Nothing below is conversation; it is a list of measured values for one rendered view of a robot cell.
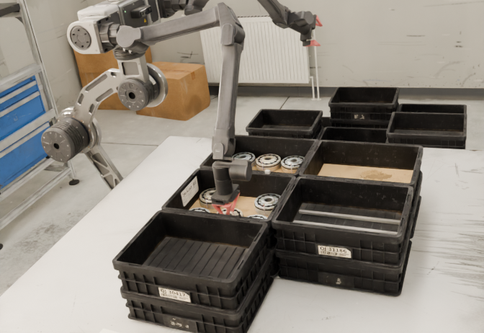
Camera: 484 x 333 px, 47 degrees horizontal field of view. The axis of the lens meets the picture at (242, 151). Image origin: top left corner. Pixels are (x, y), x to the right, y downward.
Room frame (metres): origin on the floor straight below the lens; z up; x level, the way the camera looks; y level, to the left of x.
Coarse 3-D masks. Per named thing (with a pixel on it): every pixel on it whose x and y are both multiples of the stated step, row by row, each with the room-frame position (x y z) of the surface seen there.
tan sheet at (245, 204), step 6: (198, 198) 1.84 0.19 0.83; (240, 198) 1.80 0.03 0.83; (246, 198) 1.80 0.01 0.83; (252, 198) 1.79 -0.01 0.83; (198, 204) 1.80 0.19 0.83; (240, 204) 1.76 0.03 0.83; (246, 204) 1.75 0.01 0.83; (252, 204) 1.75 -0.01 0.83; (210, 210) 1.74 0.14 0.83; (216, 210) 1.74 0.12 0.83; (246, 210) 1.71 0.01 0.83; (252, 210) 1.71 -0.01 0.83; (246, 216) 1.67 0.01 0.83
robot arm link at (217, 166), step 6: (216, 162) 1.64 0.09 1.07; (222, 162) 1.63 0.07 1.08; (228, 162) 1.62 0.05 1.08; (216, 168) 1.61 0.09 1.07; (222, 168) 1.61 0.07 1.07; (228, 168) 1.61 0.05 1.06; (216, 174) 1.62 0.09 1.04; (222, 174) 1.61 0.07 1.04; (228, 174) 1.62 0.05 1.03; (222, 180) 1.61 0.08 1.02
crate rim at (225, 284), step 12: (156, 216) 1.59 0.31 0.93; (192, 216) 1.57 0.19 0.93; (204, 216) 1.55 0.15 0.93; (216, 216) 1.54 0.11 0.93; (144, 228) 1.53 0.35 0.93; (264, 228) 1.43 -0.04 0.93; (132, 240) 1.47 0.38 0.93; (120, 252) 1.41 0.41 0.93; (252, 252) 1.33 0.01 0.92; (120, 264) 1.35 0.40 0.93; (132, 264) 1.35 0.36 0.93; (240, 264) 1.28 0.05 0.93; (156, 276) 1.30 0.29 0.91; (168, 276) 1.28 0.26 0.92; (180, 276) 1.26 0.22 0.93; (192, 276) 1.25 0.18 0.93; (204, 276) 1.24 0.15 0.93; (240, 276) 1.24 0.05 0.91; (228, 288) 1.20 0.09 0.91
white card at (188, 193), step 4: (192, 180) 1.83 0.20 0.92; (196, 180) 1.85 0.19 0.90; (192, 184) 1.82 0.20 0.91; (196, 184) 1.85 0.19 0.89; (188, 188) 1.79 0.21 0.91; (192, 188) 1.82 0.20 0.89; (196, 188) 1.84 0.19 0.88; (184, 192) 1.77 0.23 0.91; (188, 192) 1.79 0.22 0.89; (192, 192) 1.81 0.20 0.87; (196, 192) 1.84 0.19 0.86; (184, 196) 1.76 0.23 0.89; (188, 196) 1.78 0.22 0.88; (192, 196) 1.81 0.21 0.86; (184, 200) 1.76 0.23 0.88; (188, 200) 1.78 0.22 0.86; (184, 204) 1.75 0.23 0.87
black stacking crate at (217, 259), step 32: (160, 224) 1.60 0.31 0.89; (192, 224) 1.57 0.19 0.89; (224, 224) 1.52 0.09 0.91; (128, 256) 1.43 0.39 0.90; (160, 256) 1.51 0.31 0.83; (192, 256) 1.48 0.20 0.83; (224, 256) 1.46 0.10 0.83; (256, 256) 1.38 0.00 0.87; (128, 288) 1.36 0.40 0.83; (192, 288) 1.26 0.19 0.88
